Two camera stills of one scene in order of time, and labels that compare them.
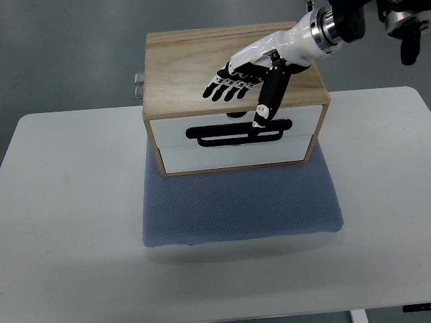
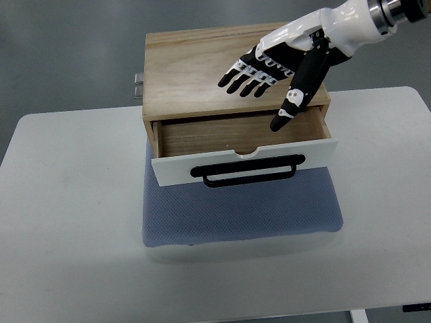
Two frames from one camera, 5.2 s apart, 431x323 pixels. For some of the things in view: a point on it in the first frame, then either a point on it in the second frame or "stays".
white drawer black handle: (227, 132) -> (226, 168)
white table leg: (359, 315) stays
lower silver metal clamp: (139, 90) stays
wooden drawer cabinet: (193, 134) stays
